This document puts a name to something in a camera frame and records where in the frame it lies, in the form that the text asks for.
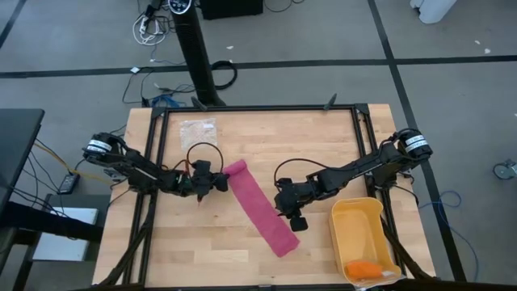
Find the clear plastic bag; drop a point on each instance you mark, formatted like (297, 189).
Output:
(198, 135)

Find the grey white cabinet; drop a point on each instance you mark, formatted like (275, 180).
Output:
(72, 214)

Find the orange bandage roll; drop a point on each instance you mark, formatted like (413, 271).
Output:
(363, 270)

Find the black aluminium table frame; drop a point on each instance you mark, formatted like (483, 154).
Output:
(262, 108)

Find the black power adapter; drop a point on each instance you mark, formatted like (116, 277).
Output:
(68, 184)

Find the black tower fan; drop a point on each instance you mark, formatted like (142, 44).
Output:
(196, 48)

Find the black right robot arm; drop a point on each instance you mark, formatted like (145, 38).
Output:
(351, 174)

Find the pink bandage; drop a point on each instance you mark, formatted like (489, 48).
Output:
(258, 206)

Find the black box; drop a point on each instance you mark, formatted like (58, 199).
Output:
(230, 8)

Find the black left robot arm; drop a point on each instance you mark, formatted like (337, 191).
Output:
(137, 169)

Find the black desk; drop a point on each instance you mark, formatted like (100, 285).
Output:
(18, 137)

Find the yellow plastic bin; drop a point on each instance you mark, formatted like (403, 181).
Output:
(359, 230)

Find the grey caster wheel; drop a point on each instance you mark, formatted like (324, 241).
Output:
(503, 170)

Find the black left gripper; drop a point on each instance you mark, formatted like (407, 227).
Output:
(201, 184)

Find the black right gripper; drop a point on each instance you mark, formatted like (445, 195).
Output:
(288, 198)

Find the white plastic object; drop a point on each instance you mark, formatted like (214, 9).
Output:
(434, 10)

